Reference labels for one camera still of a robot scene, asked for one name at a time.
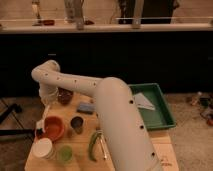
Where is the white dish brush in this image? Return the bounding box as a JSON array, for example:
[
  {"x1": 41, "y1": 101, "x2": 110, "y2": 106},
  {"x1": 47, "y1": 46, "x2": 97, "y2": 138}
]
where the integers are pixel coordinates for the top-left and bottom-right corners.
[{"x1": 35, "y1": 105, "x2": 50, "y2": 136}]

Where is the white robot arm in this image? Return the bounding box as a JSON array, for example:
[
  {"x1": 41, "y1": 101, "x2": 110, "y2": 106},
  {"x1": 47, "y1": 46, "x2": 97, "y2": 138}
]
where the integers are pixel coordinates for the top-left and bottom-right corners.
[{"x1": 31, "y1": 60, "x2": 163, "y2": 171}]

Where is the dark red bowl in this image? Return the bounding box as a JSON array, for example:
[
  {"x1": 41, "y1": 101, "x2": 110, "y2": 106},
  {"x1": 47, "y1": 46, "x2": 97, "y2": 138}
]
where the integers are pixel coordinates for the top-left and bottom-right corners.
[{"x1": 57, "y1": 88, "x2": 73, "y2": 105}]

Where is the blue sponge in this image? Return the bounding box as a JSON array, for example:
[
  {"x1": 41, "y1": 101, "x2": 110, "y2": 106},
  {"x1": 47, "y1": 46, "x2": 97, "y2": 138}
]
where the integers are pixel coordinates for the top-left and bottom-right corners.
[{"x1": 77, "y1": 102, "x2": 94, "y2": 114}]

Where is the grey cloth in tray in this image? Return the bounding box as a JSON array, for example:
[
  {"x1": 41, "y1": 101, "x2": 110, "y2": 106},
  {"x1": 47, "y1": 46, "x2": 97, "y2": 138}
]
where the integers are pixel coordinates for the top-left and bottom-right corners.
[{"x1": 134, "y1": 93, "x2": 155, "y2": 110}]

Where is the small metal cup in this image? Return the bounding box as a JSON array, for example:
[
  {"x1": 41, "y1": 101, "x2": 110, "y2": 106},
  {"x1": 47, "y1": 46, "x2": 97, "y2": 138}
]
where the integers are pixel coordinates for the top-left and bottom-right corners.
[{"x1": 70, "y1": 116, "x2": 84, "y2": 134}]

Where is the green tray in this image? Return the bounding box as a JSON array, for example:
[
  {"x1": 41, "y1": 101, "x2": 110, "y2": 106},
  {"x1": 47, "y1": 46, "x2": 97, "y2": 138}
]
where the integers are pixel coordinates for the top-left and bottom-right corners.
[{"x1": 129, "y1": 83, "x2": 176, "y2": 131}]

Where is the white lidded container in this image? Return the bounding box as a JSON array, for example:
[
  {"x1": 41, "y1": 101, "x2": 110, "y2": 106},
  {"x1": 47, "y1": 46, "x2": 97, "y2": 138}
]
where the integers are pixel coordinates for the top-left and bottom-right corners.
[{"x1": 32, "y1": 138, "x2": 54, "y2": 159}]

